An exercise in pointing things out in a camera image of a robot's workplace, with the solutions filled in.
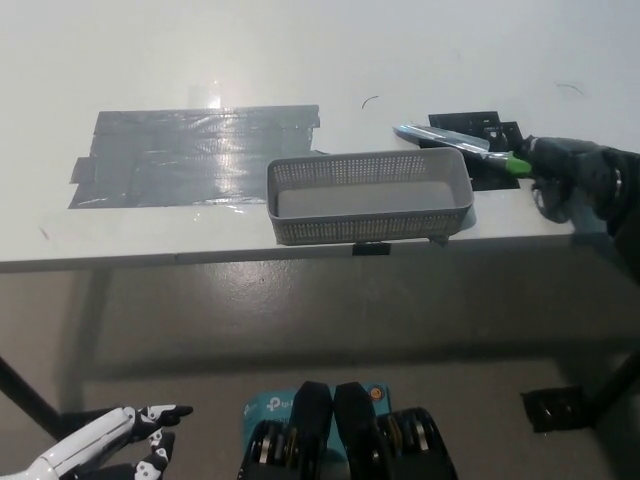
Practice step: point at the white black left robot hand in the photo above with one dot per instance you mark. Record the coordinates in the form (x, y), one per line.
(95, 440)

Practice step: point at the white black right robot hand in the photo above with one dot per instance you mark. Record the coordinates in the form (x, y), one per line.
(570, 170)

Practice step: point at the small black tape strip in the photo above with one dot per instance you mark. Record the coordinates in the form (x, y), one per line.
(371, 249)

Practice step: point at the black tape patch on table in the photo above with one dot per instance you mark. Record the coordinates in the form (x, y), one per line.
(492, 178)

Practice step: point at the grey duct tape patch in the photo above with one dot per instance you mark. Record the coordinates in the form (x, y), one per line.
(170, 160)

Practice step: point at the black table leg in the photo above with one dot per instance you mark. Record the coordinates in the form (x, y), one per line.
(617, 390)
(27, 397)

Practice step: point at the teal tp-link box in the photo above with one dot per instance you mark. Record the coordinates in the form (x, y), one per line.
(267, 406)

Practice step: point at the grey perforated plastic basket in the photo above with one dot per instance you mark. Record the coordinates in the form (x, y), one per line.
(350, 230)

